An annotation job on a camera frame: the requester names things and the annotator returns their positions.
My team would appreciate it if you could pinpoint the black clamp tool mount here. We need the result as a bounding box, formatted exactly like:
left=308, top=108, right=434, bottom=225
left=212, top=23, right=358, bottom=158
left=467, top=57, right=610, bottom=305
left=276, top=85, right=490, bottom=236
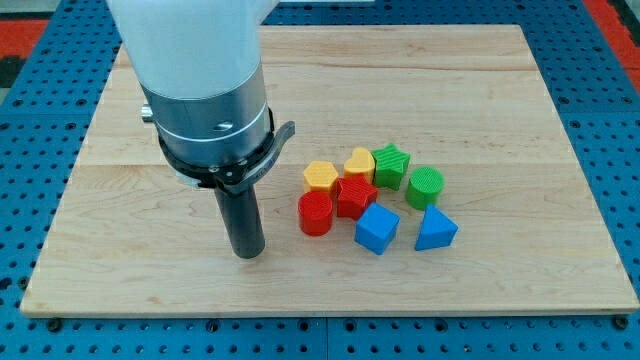
left=157, top=107, right=295, bottom=195

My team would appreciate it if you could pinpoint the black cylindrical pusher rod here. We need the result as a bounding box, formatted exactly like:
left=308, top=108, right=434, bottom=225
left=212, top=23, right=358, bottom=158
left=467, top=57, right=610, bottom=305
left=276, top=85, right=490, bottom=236
left=214, top=186, right=265, bottom=259

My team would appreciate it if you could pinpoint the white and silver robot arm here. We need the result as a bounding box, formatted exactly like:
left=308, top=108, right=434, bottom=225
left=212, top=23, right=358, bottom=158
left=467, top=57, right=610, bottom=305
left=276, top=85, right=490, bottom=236
left=107, top=0, right=295, bottom=259

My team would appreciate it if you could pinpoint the blue cube block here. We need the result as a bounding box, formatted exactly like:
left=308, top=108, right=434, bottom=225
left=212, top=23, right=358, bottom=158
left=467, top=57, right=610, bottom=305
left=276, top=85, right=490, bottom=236
left=354, top=203, right=400, bottom=255

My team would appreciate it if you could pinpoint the red cylinder block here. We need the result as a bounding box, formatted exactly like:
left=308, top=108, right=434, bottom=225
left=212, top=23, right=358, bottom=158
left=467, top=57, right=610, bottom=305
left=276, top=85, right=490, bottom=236
left=298, top=191, right=333, bottom=236

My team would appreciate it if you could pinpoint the yellow hexagon block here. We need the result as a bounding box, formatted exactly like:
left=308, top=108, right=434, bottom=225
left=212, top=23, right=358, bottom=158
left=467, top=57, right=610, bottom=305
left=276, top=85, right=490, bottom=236
left=302, top=161, right=339, bottom=195

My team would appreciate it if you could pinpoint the red star block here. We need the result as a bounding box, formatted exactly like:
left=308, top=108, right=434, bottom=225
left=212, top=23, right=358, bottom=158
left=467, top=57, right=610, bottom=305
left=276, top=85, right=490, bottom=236
left=337, top=174, right=378, bottom=220

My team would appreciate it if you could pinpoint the yellow heart block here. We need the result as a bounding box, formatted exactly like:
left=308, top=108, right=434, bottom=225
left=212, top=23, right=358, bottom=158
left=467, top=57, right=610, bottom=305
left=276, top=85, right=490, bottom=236
left=343, top=147, right=376, bottom=183

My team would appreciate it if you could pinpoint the green star block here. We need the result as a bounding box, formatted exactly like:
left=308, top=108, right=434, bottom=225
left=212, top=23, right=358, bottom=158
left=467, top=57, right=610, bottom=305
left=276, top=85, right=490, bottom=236
left=371, top=143, right=411, bottom=191

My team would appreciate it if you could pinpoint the green cylinder block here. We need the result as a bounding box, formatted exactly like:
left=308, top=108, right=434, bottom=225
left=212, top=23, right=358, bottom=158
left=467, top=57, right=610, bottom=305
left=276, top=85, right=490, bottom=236
left=406, top=166, right=445, bottom=210

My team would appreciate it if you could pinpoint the light wooden board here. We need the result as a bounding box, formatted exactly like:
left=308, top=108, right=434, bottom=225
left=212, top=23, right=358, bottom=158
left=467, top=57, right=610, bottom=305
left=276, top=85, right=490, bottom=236
left=21, top=25, right=639, bottom=318

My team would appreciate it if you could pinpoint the blue triangular prism block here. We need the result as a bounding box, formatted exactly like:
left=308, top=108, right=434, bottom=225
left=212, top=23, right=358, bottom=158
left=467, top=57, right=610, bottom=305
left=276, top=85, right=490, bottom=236
left=414, top=205, right=459, bottom=251

